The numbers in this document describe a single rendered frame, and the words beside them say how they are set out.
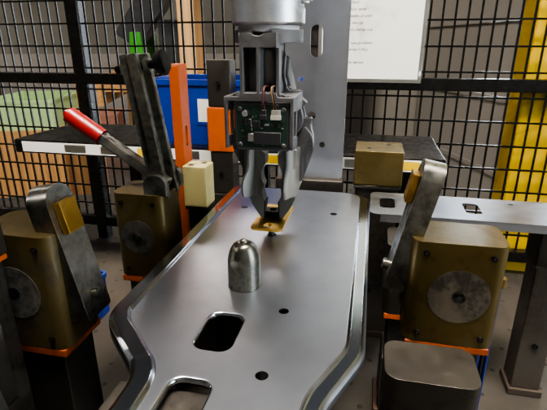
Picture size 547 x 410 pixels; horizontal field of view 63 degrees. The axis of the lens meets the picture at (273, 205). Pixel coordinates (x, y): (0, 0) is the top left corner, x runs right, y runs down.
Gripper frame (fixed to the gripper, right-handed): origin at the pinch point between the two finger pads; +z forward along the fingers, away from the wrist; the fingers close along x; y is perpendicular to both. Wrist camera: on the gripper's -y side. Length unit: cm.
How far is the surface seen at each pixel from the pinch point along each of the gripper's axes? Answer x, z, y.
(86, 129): -23.5, -8.6, 1.1
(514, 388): 36, 33, -13
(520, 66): 43, -14, -63
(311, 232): 4.6, 3.9, -1.6
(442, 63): 62, -3, -319
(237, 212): -6.6, 4.0, -6.4
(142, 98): -15.1, -12.7, 1.8
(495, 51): 83, -12, -258
